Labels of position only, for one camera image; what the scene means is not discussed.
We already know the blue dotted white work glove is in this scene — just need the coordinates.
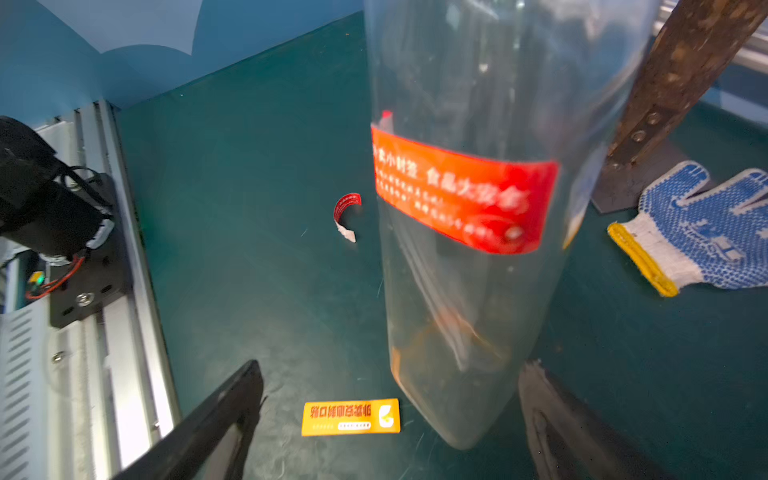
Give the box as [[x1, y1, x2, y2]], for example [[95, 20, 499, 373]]
[[607, 161, 767, 298]]

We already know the pink cherry blossom tree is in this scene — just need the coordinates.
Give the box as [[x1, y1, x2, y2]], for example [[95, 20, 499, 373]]
[[608, 1, 767, 164]]

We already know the orange yellow bottle label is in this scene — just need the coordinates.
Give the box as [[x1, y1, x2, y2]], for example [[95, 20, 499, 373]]
[[301, 398, 401, 437]]

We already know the tree metal base plate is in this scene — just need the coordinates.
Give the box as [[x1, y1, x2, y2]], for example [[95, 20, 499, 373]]
[[591, 140, 689, 214]]

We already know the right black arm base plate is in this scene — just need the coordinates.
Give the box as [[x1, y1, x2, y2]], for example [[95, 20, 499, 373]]
[[47, 173, 132, 329]]

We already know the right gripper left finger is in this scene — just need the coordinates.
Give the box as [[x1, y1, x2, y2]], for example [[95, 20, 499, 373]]
[[116, 360, 264, 479]]

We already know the aluminium front rail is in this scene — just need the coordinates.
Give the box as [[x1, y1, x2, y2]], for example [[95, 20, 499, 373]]
[[1, 100, 180, 479]]

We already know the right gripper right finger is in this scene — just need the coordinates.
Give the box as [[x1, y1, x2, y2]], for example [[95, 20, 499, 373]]
[[518, 361, 672, 479]]

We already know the tall clear bottle gold stopper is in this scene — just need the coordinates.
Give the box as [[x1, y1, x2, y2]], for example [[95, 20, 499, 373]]
[[364, 1, 660, 450]]

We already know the right small circuit board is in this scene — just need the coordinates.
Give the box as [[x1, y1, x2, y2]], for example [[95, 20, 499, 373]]
[[3, 250, 64, 313]]

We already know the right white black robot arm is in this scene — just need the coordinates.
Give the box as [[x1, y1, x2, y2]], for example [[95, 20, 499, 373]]
[[1, 117, 669, 479]]

